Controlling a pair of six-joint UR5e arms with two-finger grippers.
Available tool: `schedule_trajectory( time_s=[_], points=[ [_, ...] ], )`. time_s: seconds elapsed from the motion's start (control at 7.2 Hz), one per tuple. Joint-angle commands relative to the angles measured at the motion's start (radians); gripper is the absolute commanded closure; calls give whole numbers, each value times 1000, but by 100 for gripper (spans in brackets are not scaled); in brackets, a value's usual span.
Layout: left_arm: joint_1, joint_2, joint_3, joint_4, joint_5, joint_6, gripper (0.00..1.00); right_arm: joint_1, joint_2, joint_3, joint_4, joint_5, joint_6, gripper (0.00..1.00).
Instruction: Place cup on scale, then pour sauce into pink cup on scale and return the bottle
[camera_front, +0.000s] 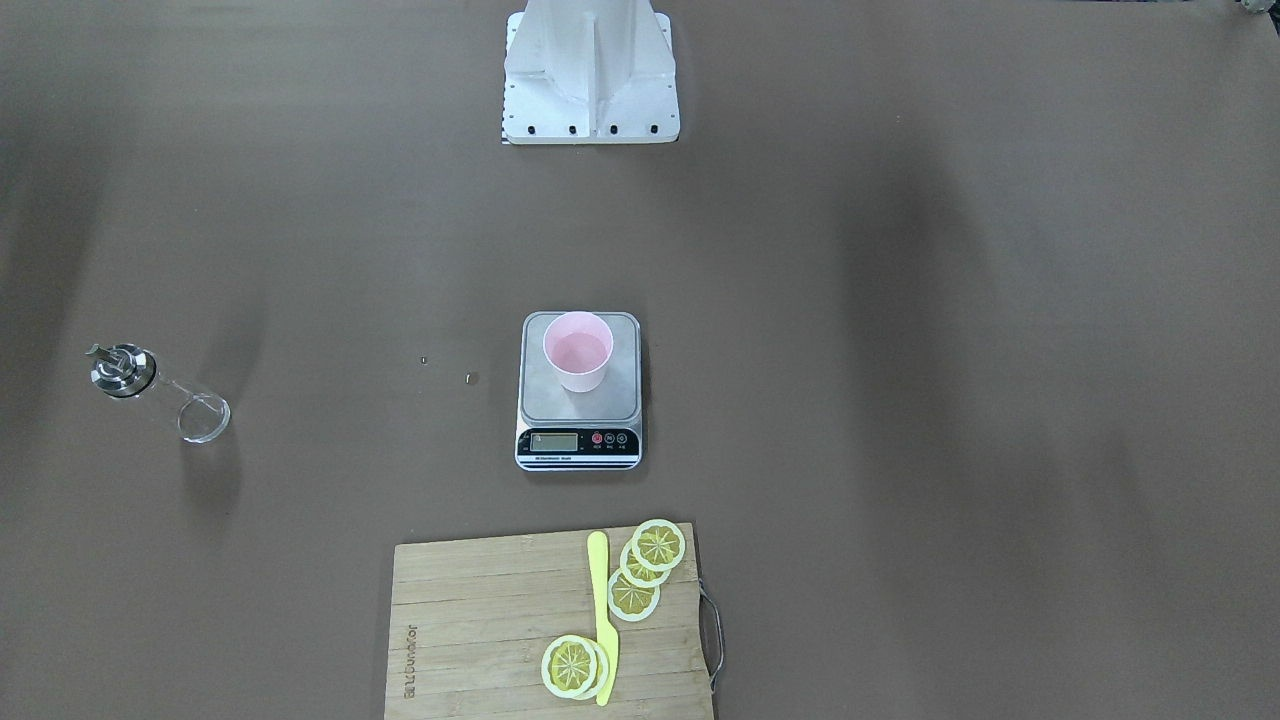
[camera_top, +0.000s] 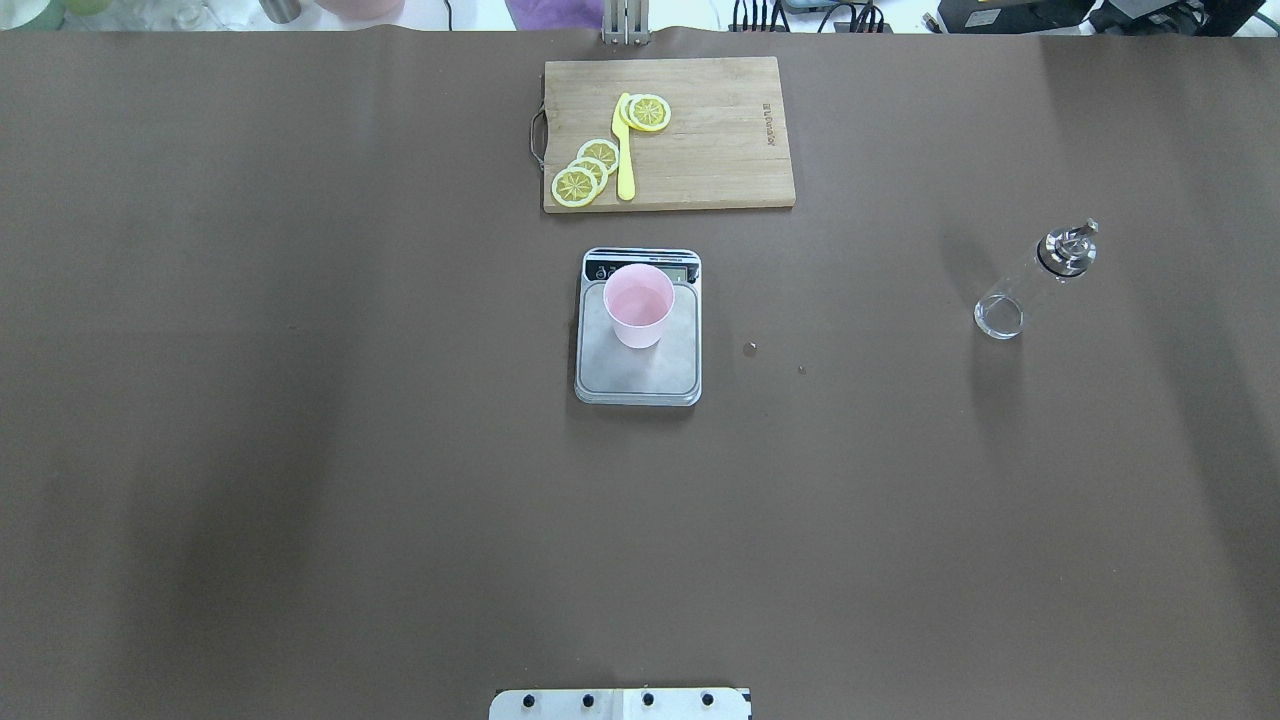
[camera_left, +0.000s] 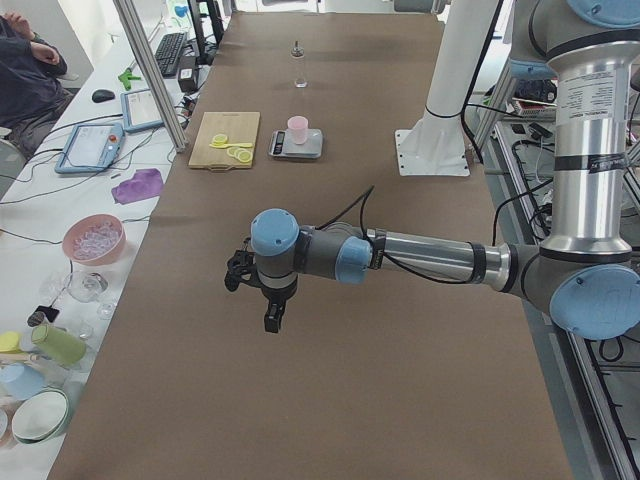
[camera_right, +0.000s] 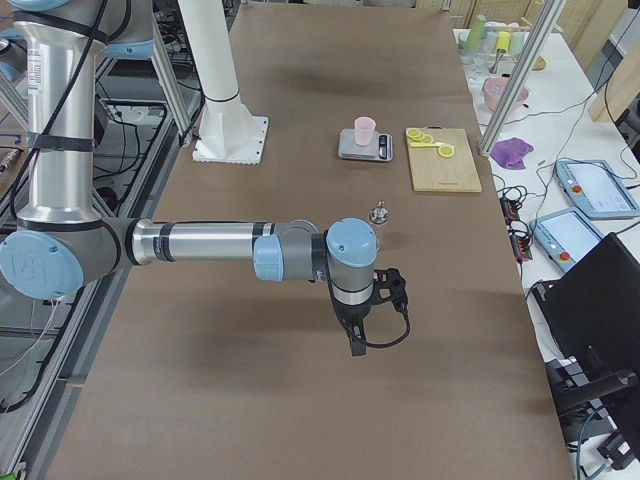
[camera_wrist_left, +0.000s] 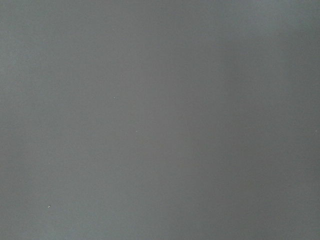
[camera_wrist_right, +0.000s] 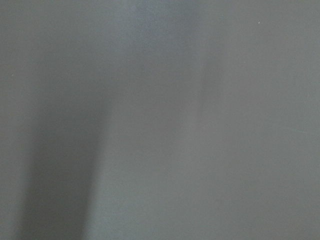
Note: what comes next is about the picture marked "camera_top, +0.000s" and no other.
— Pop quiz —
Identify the bamboo cutting board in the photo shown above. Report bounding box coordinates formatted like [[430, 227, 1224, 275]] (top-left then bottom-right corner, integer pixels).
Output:
[[543, 56, 797, 214]]

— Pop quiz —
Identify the lemon slice top stack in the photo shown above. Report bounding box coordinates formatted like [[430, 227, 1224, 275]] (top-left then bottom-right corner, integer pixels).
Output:
[[577, 138, 620, 174]]

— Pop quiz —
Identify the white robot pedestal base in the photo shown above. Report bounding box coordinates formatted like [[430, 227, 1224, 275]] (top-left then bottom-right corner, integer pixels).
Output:
[[488, 687, 754, 719]]

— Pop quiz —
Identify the purple cloth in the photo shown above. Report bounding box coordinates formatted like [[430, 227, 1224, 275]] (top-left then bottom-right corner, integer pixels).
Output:
[[506, 0, 604, 31]]

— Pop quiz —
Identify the silver digital kitchen scale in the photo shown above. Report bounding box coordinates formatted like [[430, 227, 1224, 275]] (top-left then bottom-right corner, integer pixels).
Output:
[[573, 247, 703, 407]]

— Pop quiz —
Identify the lemon slice by knife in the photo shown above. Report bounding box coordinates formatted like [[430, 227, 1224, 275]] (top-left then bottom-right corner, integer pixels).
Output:
[[621, 94, 672, 133]]

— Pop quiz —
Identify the yellow plastic knife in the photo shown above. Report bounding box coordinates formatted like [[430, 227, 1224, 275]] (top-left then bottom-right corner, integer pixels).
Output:
[[611, 94, 636, 202]]

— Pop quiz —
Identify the lemon slice stack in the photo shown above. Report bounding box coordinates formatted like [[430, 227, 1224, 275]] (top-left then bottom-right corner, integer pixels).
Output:
[[577, 138, 620, 174], [567, 158, 611, 192]]

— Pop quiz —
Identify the aluminium frame post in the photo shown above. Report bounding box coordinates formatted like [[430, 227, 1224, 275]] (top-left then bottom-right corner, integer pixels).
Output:
[[602, 0, 652, 46]]

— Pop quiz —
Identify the lemon slice middle stack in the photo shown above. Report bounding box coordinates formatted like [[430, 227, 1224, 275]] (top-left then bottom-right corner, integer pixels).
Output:
[[567, 158, 611, 192]]

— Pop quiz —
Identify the pink plastic cup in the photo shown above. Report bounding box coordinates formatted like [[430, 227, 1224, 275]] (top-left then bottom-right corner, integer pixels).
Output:
[[603, 263, 675, 348]]

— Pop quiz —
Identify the black power strip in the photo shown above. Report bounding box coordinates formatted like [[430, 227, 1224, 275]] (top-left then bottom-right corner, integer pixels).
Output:
[[724, 1, 892, 35]]

